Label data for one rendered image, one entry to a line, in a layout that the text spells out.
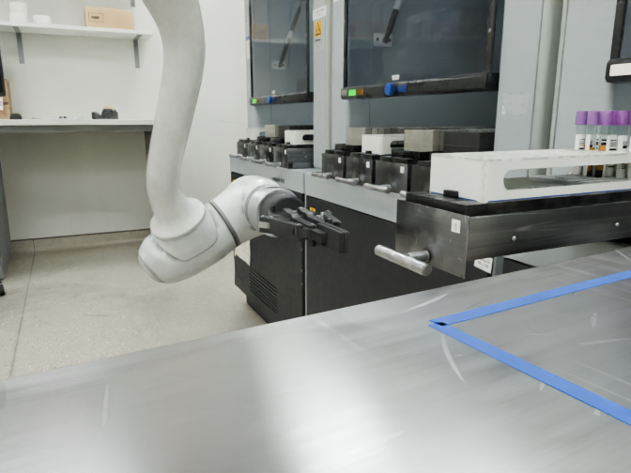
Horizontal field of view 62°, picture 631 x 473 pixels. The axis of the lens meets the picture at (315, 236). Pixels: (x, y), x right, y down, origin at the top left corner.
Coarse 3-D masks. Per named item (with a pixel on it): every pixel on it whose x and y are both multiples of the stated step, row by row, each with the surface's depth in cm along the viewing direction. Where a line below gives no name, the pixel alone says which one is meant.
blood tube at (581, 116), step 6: (576, 114) 76; (582, 114) 75; (576, 120) 75; (582, 120) 75; (576, 126) 76; (582, 126) 75; (576, 132) 76; (582, 132) 75; (576, 138) 76; (582, 138) 75; (576, 144) 76; (582, 144) 75; (576, 168) 76; (576, 174) 76
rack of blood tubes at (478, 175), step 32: (448, 160) 63; (480, 160) 58; (512, 160) 59; (544, 160) 61; (576, 160) 64; (608, 160) 66; (480, 192) 59; (512, 192) 60; (544, 192) 62; (576, 192) 65
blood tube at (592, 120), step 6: (588, 114) 74; (594, 114) 73; (588, 120) 74; (594, 120) 73; (588, 126) 74; (594, 126) 73; (588, 132) 74; (594, 132) 73; (588, 138) 74; (594, 138) 74; (588, 144) 74; (594, 144) 74; (588, 168) 74; (588, 174) 74
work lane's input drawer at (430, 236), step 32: (416, 192) 66; (448, 192) 62; (608, 192) 66; (416, 224) 64; (448, 224) 59; (480, 224) 56; (512, 224) 59; (544, 224) 61; (576, 224) 63; (608, 224) 66; (384, 256) 63; (416, 256) 61; (448, 256) 59; (480, 256) 57
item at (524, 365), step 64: (320, 320) 24; (384, 320) 24; (448, 320) 24; (512, 320) 24; (576, 320) 24; (0, 384) 18; (64, 384) 18; (128, 384) 18; (192, 384) 18; (256, 384) 18; (320, 384) 18; (384, 384) 18; (448, 384) 18; (512, 384) 18; (576, 384) 18; (0, 448) 14; (64, 448) 14; (128, 448) 14; (192, 448) 14; (256, 448) 14; (320, 448) 14; (384, 448) 14; (448, 448) 14; (512, 448) 14; (576, 448) 14
